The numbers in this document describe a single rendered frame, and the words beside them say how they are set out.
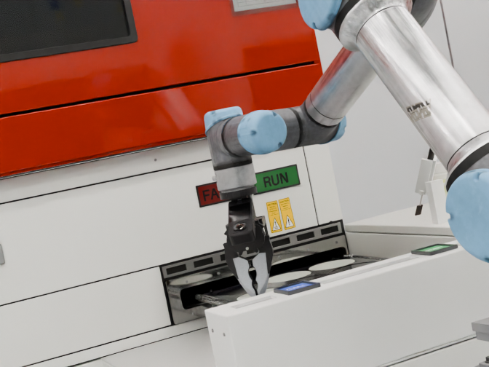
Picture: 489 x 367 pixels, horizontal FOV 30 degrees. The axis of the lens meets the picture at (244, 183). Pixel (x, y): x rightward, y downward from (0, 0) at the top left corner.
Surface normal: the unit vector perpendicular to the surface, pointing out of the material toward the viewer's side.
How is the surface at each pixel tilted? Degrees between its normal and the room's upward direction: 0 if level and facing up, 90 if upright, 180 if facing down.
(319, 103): 106
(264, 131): 90
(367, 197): 90
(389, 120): 90
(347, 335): 90
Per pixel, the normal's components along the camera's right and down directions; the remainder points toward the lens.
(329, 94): -0.66, 0.47
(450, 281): 0.39, -0.03
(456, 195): -0.79, 0.25
